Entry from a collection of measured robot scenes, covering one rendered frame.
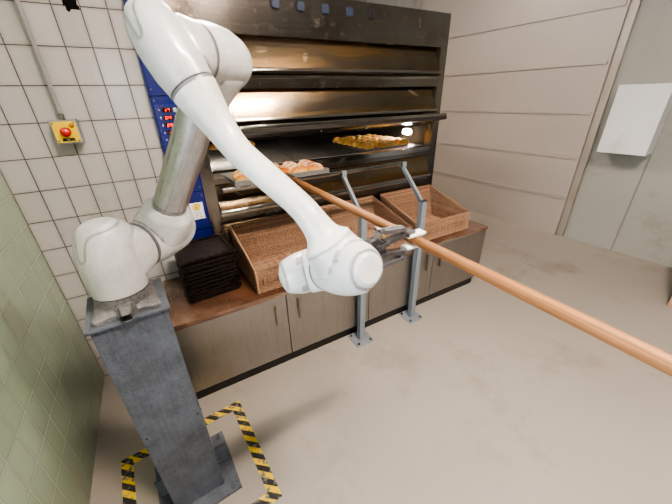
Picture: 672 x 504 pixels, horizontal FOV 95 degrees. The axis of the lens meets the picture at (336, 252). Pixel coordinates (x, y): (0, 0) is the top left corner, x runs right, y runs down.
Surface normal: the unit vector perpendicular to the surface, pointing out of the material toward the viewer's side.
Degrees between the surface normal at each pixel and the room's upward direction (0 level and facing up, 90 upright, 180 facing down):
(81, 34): 90
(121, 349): 90
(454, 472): 0
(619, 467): 0
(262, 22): 90
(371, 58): 70
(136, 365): 90
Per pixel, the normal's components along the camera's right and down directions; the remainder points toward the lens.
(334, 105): 0.47, 0.05
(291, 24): 0.50, 0.38
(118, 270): 0.74, 0.26
